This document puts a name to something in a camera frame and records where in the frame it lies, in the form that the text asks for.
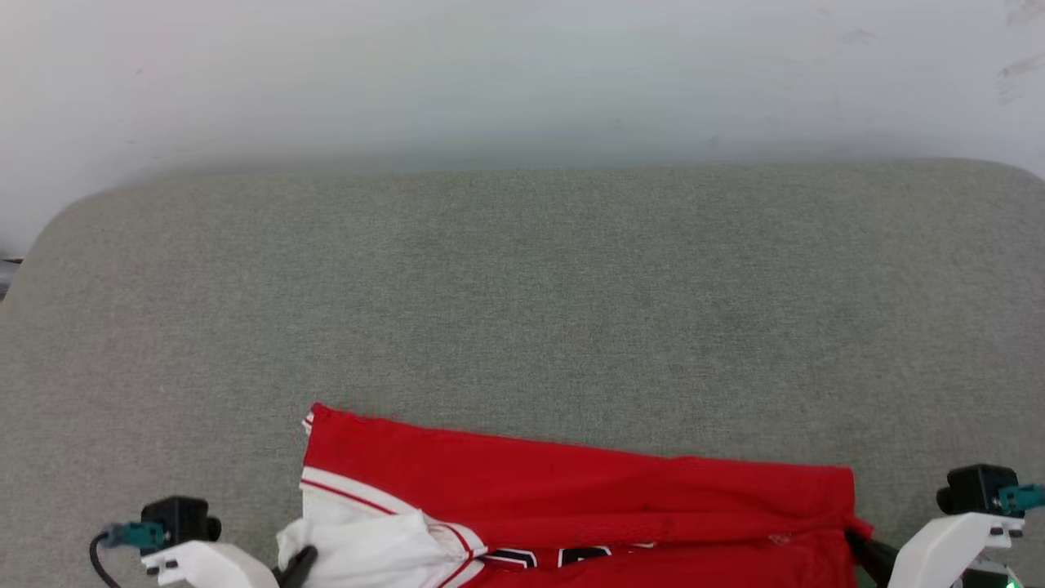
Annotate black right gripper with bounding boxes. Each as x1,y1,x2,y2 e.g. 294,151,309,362
845,529,1025,588

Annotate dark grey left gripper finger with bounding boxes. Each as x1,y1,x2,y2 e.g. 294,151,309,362
273,545,320,588

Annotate red basketball jersey white sleeves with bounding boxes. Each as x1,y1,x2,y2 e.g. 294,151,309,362
276,402,876,588

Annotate grey fabric sofa cushion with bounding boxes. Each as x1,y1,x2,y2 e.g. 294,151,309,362
0,158,1045,588

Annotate teal right camera connector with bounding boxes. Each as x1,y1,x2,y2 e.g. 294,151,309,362
997,483,1045,516

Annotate teal camera connector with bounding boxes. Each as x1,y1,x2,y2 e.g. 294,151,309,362
104,522,169,550
997,483,1045,516

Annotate teal left camera connector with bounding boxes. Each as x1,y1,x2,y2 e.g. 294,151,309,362
104,522,169,550

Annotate black left camera cable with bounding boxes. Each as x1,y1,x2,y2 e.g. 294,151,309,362
89,531,125,588

